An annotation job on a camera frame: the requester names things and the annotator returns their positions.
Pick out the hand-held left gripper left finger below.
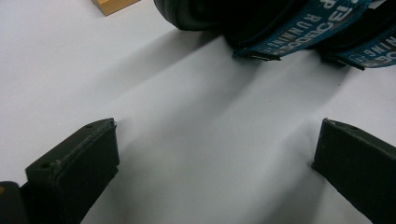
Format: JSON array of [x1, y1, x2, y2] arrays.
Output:
[[20, 117, 120, 224]]

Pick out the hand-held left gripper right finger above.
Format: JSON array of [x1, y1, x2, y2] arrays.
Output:
[[311, 118, 396, 224]]

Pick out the wooden slatted rack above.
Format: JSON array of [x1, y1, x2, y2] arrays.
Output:
[[91, 0, 142, 17]]

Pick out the black sandal with green marks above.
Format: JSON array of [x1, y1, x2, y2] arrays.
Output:
[[153, 0, 396, 71]]

